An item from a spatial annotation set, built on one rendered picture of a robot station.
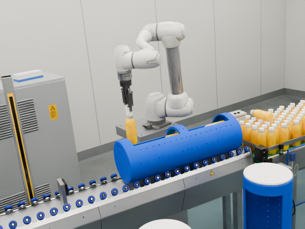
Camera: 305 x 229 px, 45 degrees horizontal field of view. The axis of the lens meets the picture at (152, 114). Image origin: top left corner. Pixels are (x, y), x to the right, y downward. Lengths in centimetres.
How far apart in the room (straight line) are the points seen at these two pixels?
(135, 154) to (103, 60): 300
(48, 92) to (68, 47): 149
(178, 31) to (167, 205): 121
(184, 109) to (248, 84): 427
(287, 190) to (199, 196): 69
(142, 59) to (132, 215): 99
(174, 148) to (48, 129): 157
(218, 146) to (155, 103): 66
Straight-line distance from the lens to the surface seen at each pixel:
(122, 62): 222
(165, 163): 235
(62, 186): 224
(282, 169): 234
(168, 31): 266
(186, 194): 256
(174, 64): 275
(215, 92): 645
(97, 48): 507
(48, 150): 364
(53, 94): 353
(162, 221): 185
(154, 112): 292
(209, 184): 263
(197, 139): 245
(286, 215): 231
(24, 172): 254
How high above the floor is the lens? 206
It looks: 17 degrees down
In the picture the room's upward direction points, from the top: 5 degrees counter-clockwise
